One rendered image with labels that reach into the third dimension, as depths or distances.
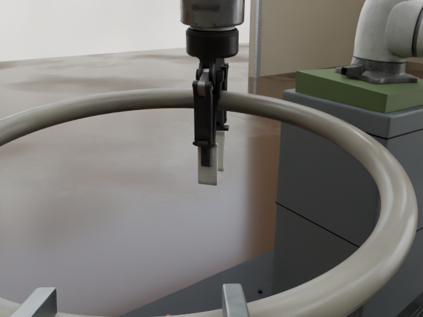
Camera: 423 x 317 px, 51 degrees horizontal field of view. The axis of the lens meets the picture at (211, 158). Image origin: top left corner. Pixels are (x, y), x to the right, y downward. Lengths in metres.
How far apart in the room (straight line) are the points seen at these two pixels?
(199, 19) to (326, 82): 0.79
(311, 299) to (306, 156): 1.16
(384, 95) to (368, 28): 0.25
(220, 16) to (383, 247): 0.38
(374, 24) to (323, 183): 0.48
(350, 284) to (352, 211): 1.05
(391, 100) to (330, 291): 0.98
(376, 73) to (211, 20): 0.86
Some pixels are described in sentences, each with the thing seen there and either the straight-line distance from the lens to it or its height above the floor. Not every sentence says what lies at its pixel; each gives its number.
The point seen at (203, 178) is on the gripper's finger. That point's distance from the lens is 0.69.
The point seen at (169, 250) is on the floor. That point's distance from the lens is 2.07.
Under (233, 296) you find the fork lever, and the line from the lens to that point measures 0.26.
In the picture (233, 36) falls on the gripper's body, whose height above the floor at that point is 1.04.
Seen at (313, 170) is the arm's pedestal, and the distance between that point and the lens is 1.43.
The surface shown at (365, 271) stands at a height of 0.92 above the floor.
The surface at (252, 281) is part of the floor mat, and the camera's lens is 1.85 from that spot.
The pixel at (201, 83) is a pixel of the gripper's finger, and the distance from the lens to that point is 0.60.
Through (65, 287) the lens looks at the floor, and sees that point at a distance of 1.93.
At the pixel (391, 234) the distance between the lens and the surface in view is 0.36.
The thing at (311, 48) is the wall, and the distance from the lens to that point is 6.97.
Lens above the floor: 1.09
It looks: 20 degrees down
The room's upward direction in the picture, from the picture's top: straight up
